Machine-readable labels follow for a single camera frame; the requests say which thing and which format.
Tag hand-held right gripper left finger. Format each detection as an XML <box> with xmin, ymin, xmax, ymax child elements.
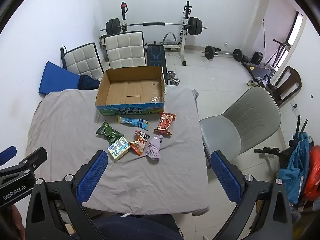
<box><xmin>25</xmin><ymin>150</ymin><xmax>109</xmax><ymax>240</ymax></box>

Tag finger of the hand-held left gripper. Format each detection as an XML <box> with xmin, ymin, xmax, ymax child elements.
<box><xmin>0</xmin><ymin>145</ymin><xmax>18</xmax><ymax>166</ymax></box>
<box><xmin>15</xmin><ymin>147</ymin><xmax>48</xmax><ymax>172</ymax></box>

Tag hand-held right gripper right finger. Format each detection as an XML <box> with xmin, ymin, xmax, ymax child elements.
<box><xmin>211</xmin><ymin>150</ymin><xmax>293</xmax><ymax>240</ymax></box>

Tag green snack packet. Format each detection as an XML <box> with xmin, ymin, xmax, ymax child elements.
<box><xmin>96</xmin><ymin>121</ymin><xmax>125</xmax><ymax>143</ymax></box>

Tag orange snack packet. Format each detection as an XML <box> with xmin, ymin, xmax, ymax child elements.
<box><xmin>129</xmin><ymin>130</ymin><xmax>151</xmax><ymax>156</ymax></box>

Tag purple sock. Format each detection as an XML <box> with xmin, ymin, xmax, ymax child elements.
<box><xmin>146</xmin><ymin>134</ymin><xmax>164</xmax><ymax>165</ymax></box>

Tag blue and white long packet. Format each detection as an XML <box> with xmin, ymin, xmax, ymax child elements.
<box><xmin>116</xmin><ymin>115</ymin><xmax>150</xmax><ymax>131</ymax></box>

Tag red snack packet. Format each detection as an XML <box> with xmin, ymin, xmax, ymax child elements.
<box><xmin>153</xmin><ymin>112</ymin><xmax>177</xmax><ymax>136</ymax></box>

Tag cardboard box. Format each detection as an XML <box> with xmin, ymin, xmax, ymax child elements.
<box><xmin>95</xmin><ymin>66</ymin><xmax>167</xmax><ymax>117</ymax></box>

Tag grey table cloth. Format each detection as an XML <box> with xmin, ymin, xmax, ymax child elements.
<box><xmin>25</xmin><ymin>85</ymin><xmax>210</xmax><ymax>217</ymax></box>

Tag grey swivel chair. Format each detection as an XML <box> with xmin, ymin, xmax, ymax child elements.
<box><xmin>199</xmin><ymin>86</ymin><xmax>282</xmax><ymax>178</ymax></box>

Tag person's dark trousers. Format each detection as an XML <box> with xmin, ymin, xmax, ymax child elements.
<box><xmin>92</xmin><ymin>213</ymin><xmax>183</xmax><ymax>240</ymax></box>

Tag blue jacket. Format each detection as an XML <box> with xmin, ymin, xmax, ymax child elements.
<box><xmin>277</xmin><ymin>132</ymin><xmax>312</xmax><ymax>204</ymax></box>

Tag blue foam mat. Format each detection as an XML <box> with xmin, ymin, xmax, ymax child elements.
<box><xmin>38</xmin><ymin>61</ymin><xmax>83</xmax><ymax>98</ymax></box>

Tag orange round bag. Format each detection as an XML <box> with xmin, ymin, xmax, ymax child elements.
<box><xmin>303</xmin><ymin>145</ymin><xmax>320</xmax><ymax>202</ymax></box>

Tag dark blue clothing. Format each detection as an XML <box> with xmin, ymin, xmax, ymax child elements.
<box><xmin>77</xmin><ymin>75</ymin><xmax>101</xmax><ymax>90</ymax></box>

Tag white quilted chair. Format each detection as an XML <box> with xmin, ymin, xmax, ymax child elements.
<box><xmin>60</xmin><ymin>42</ymin><xmax>104</xmax><ymax>80</ymax></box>
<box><xmin>104</xmin><ymin>31</ymin><xmax>147</xmax><ymax>69</ymax></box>

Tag black treadmill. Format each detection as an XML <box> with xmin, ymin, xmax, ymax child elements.
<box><xmin>241</xmin><ymin>39</ymin><xmax>292</xmax><ymax>81</ymax></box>

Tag brown wooden chair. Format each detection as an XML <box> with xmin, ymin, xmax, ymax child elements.
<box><xmin>264</xmin><ymin>66</ymin><xmax>303</xmax><ymax>107</ymax></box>

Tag black cylinder speaker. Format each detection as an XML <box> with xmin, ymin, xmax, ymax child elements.
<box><xmin>251</xmin><ymin>51</ymin><xmax>264</xmax><ymax>64</ymax></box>

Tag short barbell with black plates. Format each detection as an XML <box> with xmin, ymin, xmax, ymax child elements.
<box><xmin>202</xmin><ymin>45</ymin><xmax>244</xmax><ymax>62</ymax></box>

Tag black weight bench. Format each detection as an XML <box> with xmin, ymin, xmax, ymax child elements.
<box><xmin>146</xmin><ymin>43</ymin><xmax>168</xmax><ymax>85</ymax></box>

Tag white barbell rack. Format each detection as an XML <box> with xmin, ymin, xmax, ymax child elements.
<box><xmin>119</xmin><ymin>1</ymin><xmax>193</xmax><ymax>67</ymax></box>

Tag grey bench leg attachment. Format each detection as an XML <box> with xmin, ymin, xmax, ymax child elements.
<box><xmin>162</xmin><ymin>32</ymin><xmax>178</xmax><ymax>47</ymax></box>

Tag window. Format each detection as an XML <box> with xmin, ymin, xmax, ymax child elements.
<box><xmin>285</xmin><ymin>11</ymin><xmax>307</xmax><ymax>53</ymax></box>

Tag long barbell with black plates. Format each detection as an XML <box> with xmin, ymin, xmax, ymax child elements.
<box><xmin>100</xmin><ymin>17</ymin><xmax>208</xmax><ymax>36</ymax></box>

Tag black handlebar equipment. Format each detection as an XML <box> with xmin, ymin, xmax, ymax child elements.
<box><xmin>254</xmin><ymin>115</ymin><xmax>310</xmax><ymax>166</ymax></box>

